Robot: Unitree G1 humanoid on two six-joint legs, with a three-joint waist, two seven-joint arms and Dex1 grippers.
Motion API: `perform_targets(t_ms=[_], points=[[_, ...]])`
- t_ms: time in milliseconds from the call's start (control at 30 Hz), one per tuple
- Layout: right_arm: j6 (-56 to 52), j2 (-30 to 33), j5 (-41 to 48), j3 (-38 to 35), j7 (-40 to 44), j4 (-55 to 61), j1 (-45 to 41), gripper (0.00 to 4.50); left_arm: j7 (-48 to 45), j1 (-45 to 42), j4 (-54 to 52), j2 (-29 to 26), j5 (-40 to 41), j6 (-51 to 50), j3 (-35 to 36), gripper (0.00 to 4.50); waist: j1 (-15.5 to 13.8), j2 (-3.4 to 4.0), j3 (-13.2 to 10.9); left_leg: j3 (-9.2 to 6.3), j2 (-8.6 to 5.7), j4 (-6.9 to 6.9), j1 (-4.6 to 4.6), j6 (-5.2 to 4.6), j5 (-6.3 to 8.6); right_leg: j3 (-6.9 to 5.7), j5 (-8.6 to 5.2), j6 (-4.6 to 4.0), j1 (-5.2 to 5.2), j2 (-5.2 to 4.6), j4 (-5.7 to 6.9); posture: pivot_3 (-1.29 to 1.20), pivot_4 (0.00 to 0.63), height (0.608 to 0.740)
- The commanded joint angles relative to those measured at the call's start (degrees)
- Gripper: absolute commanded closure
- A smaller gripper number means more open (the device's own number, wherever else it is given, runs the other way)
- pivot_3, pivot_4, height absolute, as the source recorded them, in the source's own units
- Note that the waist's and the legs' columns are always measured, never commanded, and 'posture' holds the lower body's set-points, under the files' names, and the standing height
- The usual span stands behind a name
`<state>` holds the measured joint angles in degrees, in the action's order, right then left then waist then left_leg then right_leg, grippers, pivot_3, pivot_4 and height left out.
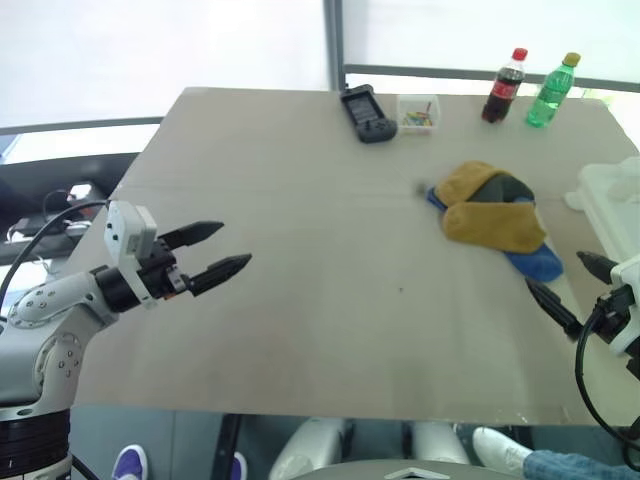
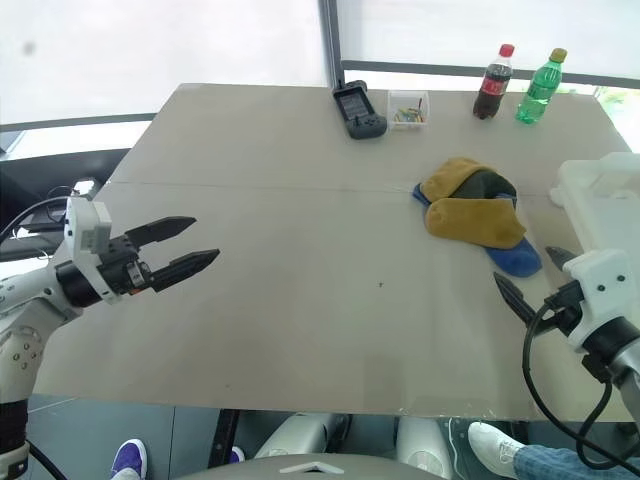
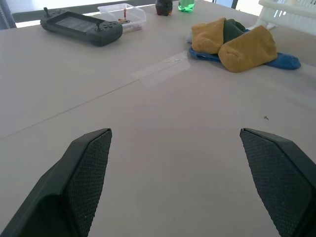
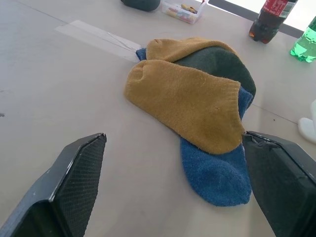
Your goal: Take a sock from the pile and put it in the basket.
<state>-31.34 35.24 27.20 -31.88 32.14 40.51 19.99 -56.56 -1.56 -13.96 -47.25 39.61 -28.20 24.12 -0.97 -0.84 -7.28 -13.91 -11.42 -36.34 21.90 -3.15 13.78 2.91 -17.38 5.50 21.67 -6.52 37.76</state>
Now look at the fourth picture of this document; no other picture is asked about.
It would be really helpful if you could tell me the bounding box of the white plastic object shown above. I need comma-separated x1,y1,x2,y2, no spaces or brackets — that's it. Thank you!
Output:
298,100,316,145

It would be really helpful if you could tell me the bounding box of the clear tape strip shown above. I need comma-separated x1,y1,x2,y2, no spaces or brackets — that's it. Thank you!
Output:
54,20,145,62

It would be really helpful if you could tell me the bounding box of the dark rounded object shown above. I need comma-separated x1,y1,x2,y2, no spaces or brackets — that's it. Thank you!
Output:
120,0,161,12

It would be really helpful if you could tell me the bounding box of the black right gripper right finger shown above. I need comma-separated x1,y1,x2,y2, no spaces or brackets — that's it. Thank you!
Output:
242,130,316,237

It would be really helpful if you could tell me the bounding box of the mustard yellow sock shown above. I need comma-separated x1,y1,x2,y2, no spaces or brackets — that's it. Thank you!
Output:
146,37,241,62
123,60,245,155

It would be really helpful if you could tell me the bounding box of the dark cola bottle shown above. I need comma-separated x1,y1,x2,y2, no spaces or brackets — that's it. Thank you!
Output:
248,0,299,44

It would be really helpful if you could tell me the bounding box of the blue sock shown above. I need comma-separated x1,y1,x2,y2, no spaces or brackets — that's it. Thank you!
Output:
135,48,254,207

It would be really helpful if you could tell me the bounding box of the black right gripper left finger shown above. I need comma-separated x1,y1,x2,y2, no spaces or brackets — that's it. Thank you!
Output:
0,132,107,237

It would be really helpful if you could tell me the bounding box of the dark green sock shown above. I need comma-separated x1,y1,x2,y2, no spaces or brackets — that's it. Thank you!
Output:
175,46,257,97

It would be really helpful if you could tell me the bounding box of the green plastic bottle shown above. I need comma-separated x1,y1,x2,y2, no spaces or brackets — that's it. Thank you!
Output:
289,16,316,62

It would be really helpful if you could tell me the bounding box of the clear plastic box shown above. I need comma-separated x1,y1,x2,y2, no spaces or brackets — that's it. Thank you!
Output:
160,0,209,25

